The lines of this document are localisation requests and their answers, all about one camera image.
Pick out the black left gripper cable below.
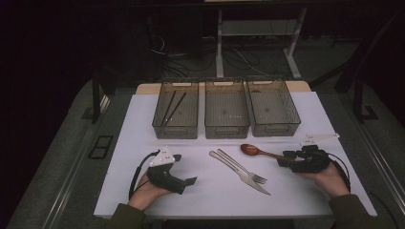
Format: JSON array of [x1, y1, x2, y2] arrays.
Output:
[[128, 149, 160, 200]]

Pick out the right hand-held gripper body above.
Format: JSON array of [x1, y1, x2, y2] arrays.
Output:
[[288, 133, 341, 175]]

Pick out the person's right hand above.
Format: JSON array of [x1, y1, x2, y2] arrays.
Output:
[[300, 161, 352, 198]]

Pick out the white metal desk frame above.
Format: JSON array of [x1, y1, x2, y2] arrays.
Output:
[[215, 8, 309, 80]]

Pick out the clear grey plastic bin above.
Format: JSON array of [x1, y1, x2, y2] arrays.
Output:
[[245, 78, 302, 138], [203, 79, 251, 140], [152, 80, 200, 140]]

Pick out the person's left hand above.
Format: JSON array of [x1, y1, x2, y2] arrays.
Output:
[[127, 173, 173, 212]]

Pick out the brown wooden spoon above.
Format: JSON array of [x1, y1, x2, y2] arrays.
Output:
[[240, 143, 295, 162]]

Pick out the silver forks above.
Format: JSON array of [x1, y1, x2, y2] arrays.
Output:
[[208, 150, 271, 197]]

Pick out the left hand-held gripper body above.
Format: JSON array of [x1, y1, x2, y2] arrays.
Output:
[[146, 146, 187, 196]]

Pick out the white table mat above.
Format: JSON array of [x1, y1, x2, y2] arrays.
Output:
[[94, 91, 378, 219]]

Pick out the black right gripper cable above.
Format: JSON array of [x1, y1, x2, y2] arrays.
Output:
[[328, 152, 352, 192]]

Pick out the black metal stand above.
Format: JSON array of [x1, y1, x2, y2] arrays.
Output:
[[352, 79, 380, 123], [91, 71, 111, 124]]

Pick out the tangle of floor cables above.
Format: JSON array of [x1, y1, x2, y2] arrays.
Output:
[[149, 34, 278, 79]]

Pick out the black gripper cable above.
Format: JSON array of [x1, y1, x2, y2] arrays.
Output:
[[128, 149, 160, 200], [328, 152, 352, 192]]

